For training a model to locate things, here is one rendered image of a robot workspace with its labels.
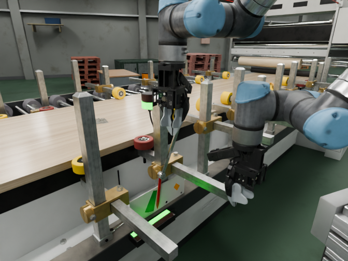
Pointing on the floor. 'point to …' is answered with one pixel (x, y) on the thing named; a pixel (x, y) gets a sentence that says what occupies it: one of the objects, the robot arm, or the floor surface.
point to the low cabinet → (136, 66)
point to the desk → (119, 77)
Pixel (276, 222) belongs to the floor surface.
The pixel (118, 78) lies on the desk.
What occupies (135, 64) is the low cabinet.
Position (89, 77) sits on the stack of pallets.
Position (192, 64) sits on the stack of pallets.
